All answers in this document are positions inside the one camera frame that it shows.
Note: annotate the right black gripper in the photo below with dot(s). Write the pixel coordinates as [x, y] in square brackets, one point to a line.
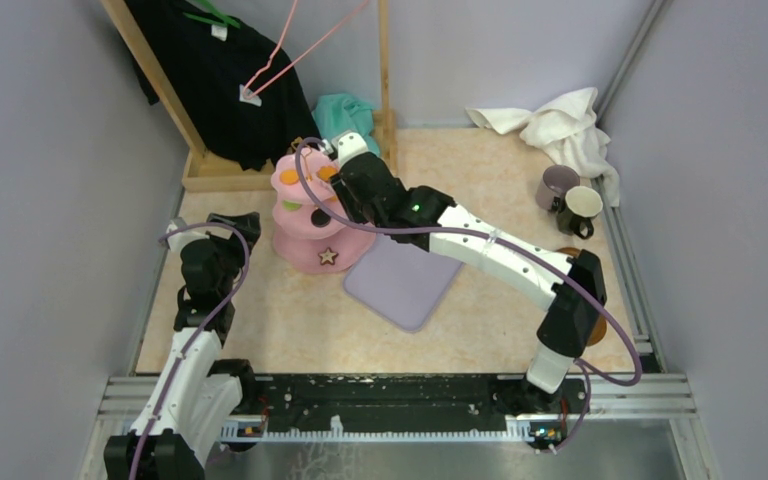
[345, 197]

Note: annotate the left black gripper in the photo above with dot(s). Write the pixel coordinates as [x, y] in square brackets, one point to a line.
[247, 224]

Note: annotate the green macaron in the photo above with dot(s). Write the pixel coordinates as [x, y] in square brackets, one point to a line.
[291, 206]

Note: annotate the orange macaron top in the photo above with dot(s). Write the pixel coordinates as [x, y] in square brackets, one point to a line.
[326, 172]

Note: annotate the orange macaron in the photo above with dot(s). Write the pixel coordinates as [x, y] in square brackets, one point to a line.
[289, 177]
[326, 172]

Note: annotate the black macaron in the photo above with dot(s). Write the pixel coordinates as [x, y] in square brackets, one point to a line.
[319, 218]

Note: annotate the pink three-tier cake stand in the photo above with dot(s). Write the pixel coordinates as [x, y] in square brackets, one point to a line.
[295, 239]

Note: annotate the brown star cookie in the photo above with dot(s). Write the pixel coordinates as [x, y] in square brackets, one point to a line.
[328, 256]

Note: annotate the lavender serving tray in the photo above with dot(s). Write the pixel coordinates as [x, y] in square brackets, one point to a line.
[400, 282]

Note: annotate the purple mug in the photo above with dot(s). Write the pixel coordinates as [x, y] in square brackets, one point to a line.
[555, 181]

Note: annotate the brown saucer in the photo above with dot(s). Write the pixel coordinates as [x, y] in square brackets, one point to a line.
[570, 251]
[598, 331]

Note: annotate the black cream-lined mug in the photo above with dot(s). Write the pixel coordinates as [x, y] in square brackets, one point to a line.
[577, 211]

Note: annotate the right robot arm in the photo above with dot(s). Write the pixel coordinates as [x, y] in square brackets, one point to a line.
[570, 289]

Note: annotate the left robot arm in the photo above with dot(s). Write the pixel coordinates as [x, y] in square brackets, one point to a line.
[197, 390]

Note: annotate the wooden clothes rack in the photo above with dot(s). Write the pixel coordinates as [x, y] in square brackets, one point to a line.
[207, 172]

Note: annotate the teal cloth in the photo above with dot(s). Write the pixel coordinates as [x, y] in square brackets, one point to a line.
[335, 114]

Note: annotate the pink clothes hanger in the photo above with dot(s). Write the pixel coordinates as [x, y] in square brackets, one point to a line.
[249, 90]

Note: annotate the black t-shirt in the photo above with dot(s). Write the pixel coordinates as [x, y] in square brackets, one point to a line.
[206, 64]

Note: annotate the white towel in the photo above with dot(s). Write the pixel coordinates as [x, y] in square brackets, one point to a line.
[565, 129]

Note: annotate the green clothes hanger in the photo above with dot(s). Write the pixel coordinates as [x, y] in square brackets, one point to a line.
[212, 16]

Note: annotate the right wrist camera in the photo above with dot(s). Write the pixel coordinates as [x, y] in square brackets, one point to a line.
[348, 146]

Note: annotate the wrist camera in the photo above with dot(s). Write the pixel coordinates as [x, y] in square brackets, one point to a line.
[179, 234]
[348, 146]

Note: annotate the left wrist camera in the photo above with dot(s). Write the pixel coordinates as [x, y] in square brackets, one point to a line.
[179, 234]

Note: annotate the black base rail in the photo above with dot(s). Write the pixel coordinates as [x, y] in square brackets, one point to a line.
[296, 408]

